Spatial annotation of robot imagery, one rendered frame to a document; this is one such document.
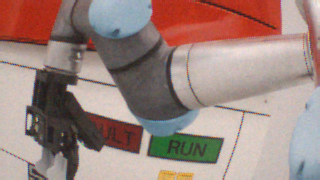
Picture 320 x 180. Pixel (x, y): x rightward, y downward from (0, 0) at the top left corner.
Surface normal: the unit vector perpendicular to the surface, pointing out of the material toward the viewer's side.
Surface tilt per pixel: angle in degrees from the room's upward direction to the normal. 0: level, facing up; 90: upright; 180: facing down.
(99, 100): 90
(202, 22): 90
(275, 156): 90
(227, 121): 90
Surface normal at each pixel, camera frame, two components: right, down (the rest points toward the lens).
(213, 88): -0.42, 0.58
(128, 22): 0.54, 0.16
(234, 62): -0.60, -0.07
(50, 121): 0.75, 0.20
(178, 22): 0.08, 0.07
